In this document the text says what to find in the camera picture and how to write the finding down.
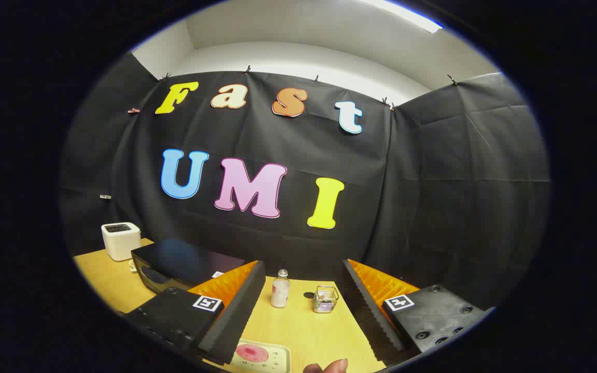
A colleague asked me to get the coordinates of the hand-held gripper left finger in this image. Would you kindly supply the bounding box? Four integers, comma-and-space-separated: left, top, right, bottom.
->
122, 260, 267, 366

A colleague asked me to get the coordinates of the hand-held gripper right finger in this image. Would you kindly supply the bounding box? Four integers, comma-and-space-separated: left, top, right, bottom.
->
341, 259, 487, 363

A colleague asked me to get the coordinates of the pink ham slice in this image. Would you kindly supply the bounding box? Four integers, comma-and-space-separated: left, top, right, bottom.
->
236, 345, 269, 363

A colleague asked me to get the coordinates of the cream square plate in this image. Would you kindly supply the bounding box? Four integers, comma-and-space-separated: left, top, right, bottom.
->
230, 339, 292, 373

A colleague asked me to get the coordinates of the black toaster oven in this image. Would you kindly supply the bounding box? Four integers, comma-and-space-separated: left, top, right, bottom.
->
131, 238, 246, 295

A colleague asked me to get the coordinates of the white bread toaster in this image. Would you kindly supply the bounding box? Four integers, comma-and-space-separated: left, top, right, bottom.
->
101, 222, 142, 262

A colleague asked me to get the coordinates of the clear plastic bottle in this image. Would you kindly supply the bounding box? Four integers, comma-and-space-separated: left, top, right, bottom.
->
271, 269, 291, 309

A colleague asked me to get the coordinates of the wire metal basket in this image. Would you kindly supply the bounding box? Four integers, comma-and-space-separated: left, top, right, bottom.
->
312, 285, 340, 313

